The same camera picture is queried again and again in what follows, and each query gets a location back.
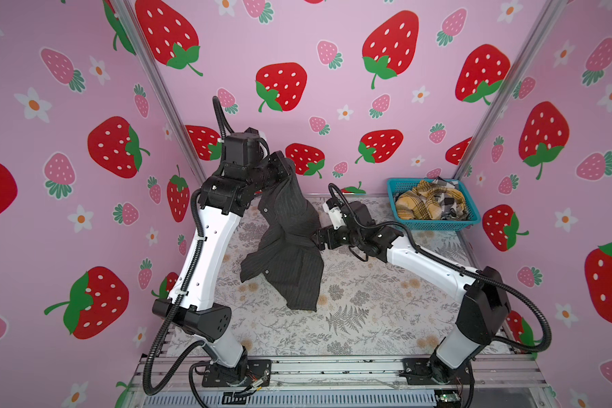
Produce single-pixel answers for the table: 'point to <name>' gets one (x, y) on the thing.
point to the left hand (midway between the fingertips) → (295, 160)
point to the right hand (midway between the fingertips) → (319, 230)
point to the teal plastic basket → (398, 184)
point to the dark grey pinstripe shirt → (291, 251)
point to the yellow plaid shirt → (436, 199)
